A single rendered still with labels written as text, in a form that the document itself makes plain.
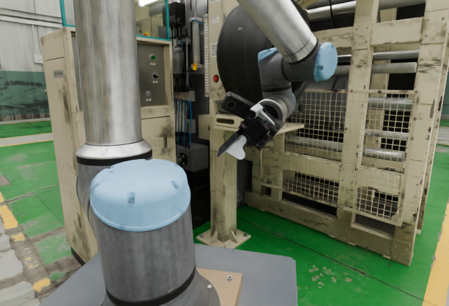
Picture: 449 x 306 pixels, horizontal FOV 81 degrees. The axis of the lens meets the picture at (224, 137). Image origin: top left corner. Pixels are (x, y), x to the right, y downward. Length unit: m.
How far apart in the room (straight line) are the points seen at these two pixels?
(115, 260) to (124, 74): 0.32
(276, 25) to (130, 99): 0.34
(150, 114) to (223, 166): 0.52
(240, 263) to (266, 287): 0.09
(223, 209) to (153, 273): 1.31
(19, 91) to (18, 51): 1.14
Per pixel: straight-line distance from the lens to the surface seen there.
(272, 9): 0.61
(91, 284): 0.72
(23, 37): 10.01
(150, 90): 1.58
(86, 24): 0.57
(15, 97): 9.78
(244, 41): 1.21
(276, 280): 0.68
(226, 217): 1.76
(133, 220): 0.40
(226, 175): 1.65
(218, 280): 0.63
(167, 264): 0.44
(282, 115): 0.74
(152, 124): 1.54
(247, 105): 0.69
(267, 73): 0.80
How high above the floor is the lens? 1.03
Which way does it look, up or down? 11 degrees down
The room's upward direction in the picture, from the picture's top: straight up
